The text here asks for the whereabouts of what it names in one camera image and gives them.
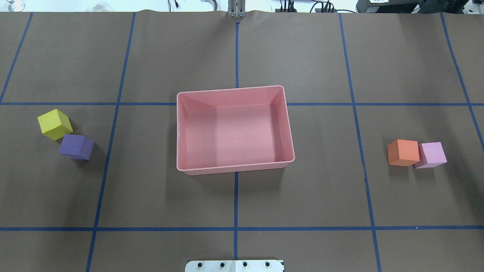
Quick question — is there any orange foam block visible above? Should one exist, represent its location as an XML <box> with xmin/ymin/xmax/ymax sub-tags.
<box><xmin>387</xmin><ymin>139</ymin><xmax>420</xmax><ymax>167</ymax></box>

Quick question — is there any purple foam block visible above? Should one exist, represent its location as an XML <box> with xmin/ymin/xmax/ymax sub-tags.
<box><xmin>58</xmin><ymin>134</ymin><xmax>95</xmax><ymax>161</ymax></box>

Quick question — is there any pink foam block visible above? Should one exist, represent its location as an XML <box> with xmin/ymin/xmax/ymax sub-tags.
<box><xmin>414</xmin><ymin>142</ymin><xmax>447</xmax><ymax>169</ymax></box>

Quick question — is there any pink plastic bin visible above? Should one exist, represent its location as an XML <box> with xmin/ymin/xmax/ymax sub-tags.
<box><xmin>176</xmin><ymin>85</ymin><xmax>295</xmax><ymax>175</ymax></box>

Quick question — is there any yellow foam block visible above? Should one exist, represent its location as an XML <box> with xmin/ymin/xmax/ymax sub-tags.
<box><xmin>37</xmin><ymin>109</ymin><xmax>74</xmax><ymax>141</ymax></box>

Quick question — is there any aluminium frame post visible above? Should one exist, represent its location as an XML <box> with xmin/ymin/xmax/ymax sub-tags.
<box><xmin>228</xmin><ymin>0</ymin><xmax>247</xmax><ymax>18</ymax></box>

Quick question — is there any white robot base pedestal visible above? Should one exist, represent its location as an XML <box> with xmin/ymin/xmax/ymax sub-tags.
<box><xmin>185</xmin><ymin>260</ymin><xmax>285</xmax><ymax>272</ymax></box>

